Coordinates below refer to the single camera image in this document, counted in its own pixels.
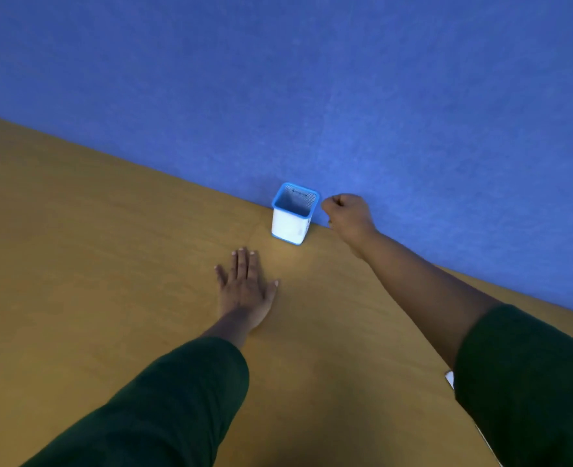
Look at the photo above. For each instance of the person's left hand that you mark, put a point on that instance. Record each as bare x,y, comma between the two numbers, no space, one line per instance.
242,299

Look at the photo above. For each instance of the person's right hand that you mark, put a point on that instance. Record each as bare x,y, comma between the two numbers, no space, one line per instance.
350,219

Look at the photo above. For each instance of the person's left middle finger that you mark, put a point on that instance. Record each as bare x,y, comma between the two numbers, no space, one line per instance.
242,263

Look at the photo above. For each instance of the person's left little finger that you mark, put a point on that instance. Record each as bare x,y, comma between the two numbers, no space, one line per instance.
221,276

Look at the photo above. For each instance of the person's right fingers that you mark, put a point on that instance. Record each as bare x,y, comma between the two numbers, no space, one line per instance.
334,204

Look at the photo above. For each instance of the person's left thumb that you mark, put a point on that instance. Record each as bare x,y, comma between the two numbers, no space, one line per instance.
272,290

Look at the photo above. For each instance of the person's left forearm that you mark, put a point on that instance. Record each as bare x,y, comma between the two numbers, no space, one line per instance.
169,398

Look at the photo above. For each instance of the person's right forearm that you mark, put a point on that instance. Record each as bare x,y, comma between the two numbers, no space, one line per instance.
442,306

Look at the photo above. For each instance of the white and blue mesh pen holder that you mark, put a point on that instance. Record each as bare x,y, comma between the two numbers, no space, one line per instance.
292,216

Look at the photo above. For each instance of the white paper sheet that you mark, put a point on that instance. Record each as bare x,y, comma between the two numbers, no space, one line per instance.
450,379

